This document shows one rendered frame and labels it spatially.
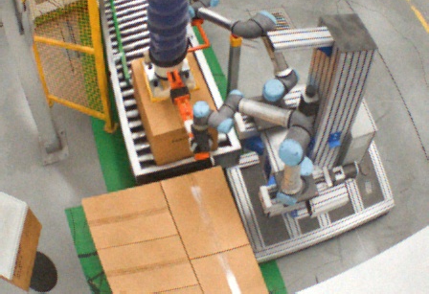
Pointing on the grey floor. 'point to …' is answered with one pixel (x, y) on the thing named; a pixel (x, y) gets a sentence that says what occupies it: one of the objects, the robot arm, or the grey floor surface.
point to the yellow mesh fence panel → (81, 52)
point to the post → (234, 64)
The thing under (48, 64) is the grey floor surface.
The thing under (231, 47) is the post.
